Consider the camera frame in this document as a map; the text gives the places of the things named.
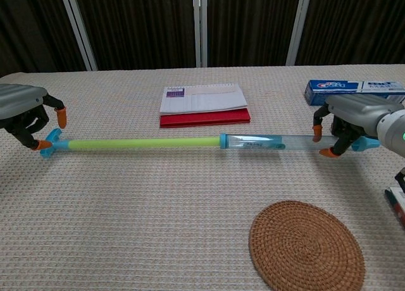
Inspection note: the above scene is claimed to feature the beige woven tablecloth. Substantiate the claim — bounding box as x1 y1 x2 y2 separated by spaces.
0 63 405 291

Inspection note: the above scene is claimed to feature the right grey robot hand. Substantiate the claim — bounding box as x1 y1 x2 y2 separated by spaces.
312 94 404 158

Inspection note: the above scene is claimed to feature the white red desk calendar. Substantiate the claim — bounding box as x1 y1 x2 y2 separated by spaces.
159 84 251 129

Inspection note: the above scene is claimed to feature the dark screen panel white frame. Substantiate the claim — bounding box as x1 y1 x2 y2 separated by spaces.
0 0 98 78
199 0 313 68
66 0 202 71
296 0 405 66

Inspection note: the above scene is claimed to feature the blue toothpaste box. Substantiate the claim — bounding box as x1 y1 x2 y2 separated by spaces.
304 79 405 106

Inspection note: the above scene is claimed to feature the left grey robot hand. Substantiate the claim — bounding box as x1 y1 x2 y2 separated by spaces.
0 84 68 152

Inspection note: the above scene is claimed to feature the clear plastic tube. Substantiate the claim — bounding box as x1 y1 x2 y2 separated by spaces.
219 133 380 152

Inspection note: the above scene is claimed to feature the card box with picture grid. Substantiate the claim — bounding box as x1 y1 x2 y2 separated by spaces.
384 186 405 228

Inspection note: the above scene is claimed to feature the green and blue water pump toy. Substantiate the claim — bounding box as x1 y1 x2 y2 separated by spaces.
40 128 285 160

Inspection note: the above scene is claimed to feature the round woven rattan coaster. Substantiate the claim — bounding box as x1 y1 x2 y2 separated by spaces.
248 200 366 291

